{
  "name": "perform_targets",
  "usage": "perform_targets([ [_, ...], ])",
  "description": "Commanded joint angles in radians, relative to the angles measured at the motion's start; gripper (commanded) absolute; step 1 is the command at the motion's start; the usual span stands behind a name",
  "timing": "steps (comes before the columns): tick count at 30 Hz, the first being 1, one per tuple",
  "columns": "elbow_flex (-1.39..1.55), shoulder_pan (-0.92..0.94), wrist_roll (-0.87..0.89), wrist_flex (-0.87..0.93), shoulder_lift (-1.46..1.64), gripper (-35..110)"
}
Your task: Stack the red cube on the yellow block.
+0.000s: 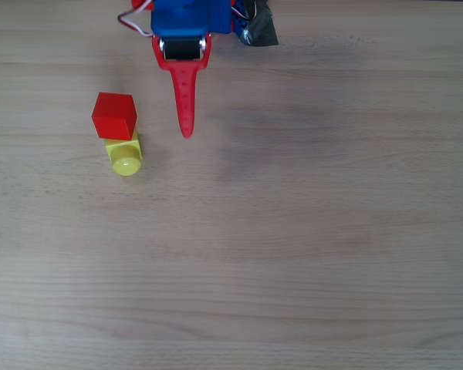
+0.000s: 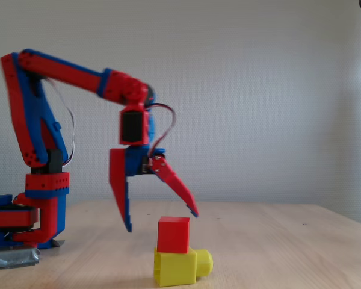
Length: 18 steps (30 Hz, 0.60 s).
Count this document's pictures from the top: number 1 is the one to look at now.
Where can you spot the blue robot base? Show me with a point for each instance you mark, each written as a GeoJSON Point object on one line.
{"type": "Point", "coordinates": [239, 21]}

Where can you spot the grey duct tape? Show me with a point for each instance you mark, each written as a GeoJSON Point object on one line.
{"type": "Point", "coordinates": [262, 32]}

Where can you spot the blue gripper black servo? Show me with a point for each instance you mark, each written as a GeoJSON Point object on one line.
{"type": "Point", "coordinates": [182, 50]}

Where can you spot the red cube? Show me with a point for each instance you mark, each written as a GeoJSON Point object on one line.
{"type": "Point", "coordinates": [113, 115]}

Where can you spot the yellow block with round peg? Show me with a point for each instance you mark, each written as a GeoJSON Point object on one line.
{"type": "Point", "coordinates": [125, 156]}

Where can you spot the red blue robot arm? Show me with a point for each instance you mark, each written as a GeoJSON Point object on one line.
{"type": "Point", "coordinates": [142, 3]}

